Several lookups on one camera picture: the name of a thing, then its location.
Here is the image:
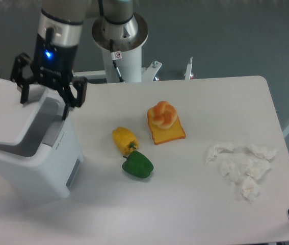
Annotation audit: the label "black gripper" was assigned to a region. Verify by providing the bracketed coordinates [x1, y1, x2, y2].
[10, 35, 88, 120]

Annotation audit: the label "white trash can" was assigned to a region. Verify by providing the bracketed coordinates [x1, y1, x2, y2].
[0, 79, 84, 198]

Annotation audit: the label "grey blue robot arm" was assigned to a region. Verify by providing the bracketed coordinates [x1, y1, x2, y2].
[10, 1, 139, 119]

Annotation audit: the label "yellow bell pepper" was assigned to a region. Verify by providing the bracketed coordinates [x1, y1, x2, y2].
[112, 127, 139, 156]

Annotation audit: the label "knotted bread roll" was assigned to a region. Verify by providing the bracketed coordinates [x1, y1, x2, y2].
[149, 101, 177, 130]

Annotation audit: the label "orange toast slice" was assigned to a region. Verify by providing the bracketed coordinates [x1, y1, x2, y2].
[147, 108, 186, 145]

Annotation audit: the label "green bell pepper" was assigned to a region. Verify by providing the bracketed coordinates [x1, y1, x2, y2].
[122, 151, 154, 179]

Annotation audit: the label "crumpled white tissue left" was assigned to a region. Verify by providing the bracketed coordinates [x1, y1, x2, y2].
[205, 142, 234, 164]

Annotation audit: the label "crumpled white tissue middle-left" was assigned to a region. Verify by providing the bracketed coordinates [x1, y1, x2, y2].
[220, 161, 241, 183]

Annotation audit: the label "crumpled white tissue right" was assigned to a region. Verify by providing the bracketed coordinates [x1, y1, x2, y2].
[246, 144, 278, 161]

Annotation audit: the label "crumpled white tissue centre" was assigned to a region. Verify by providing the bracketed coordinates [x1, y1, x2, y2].
[245, 159, 271, 180]

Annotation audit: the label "crumpled white tissue bottom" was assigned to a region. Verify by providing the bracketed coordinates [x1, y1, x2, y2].
[241, 176, 260, 203]

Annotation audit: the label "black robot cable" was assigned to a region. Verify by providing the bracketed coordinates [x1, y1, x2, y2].
[109, 39, 126, 83]

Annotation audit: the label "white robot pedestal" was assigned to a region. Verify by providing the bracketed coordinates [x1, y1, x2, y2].
[71, 12, 163, 85]

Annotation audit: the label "white clamp post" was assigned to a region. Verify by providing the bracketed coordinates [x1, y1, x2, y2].
[184, 57, 194, 80]

